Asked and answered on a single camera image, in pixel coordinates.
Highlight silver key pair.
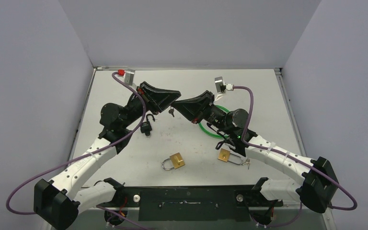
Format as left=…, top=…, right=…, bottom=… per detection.
left=168, top=107, right=175, bottom=117

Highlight keys beside long padlock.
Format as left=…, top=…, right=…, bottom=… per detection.
left=242, top=158, right=251, bottom=169

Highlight green cable lock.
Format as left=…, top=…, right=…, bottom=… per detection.
left=198, top=105, right=229, bottom=139

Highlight black padlock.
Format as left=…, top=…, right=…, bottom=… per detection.
left=140, top=114, right=156, bottom=135

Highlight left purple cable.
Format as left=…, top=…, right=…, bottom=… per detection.
left=5, top=72, right=148, bottom=216

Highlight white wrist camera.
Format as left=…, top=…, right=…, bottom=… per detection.
left=116, top=69, right=136, bottom=87
left=214, top=76, right=234, bottom=102

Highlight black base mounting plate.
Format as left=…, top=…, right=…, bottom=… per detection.
left=101, top=185, right=283, bottom=222

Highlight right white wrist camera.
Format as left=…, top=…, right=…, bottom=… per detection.
left=214, top=76, right=234, bottom=102

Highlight long-shackle brass padlock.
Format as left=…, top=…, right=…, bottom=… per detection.
left=218, top=149, right=243, bottom=165

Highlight short brass padlock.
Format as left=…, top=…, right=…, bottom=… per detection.
left=161, top=152, right=185, bottom=171

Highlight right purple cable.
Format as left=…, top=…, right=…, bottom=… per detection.
left=231, top=85, right=358, bottom=211

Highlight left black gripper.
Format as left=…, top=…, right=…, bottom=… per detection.
left=121, top=81, right=181, bottom=128

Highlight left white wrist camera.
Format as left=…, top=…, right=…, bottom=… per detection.
left=116, top=69, right=136, bottom=87

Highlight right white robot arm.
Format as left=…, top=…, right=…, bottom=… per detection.
left=172, top=91, right=338, bottom=213

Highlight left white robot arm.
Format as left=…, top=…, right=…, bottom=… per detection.
left=34, top=82, right=181, bottom=230

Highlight purple cable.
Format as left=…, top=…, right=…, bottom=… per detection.
left=231, top=85, right=358, bottom=211
left=5, top=72, right=148, bottom=216

